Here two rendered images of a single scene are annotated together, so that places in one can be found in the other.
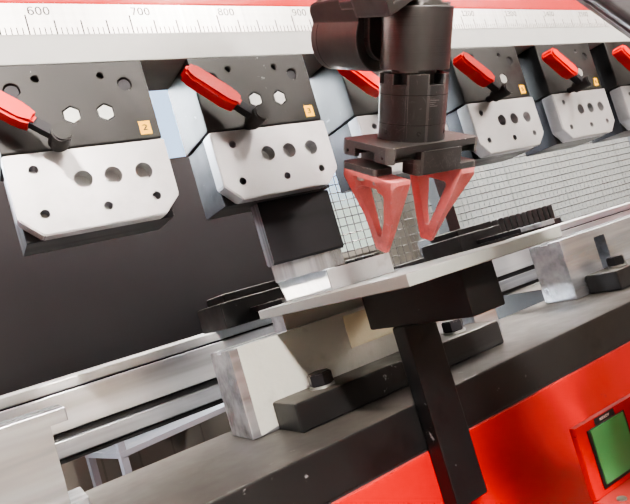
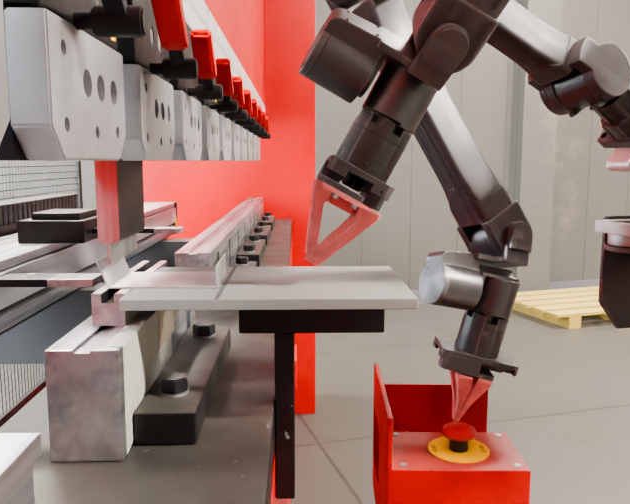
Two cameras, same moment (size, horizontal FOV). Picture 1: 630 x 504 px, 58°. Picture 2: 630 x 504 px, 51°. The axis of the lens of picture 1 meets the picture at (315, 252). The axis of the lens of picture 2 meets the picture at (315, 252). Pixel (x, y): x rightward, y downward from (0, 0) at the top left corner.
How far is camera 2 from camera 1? 0.53 m
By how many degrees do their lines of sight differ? 61
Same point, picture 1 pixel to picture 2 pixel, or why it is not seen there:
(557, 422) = not seen: hidden behind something
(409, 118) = (389, 163)
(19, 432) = (13, 480)
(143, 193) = (112, 125)
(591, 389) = not seen: hidden behind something
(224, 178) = (142, 128)
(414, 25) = (425, 97)
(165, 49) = not seen: outside the picture
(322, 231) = (138, 209)
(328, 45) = (335, 61)
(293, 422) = (179, 434)
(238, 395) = (113, 406)
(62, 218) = (76, 137)
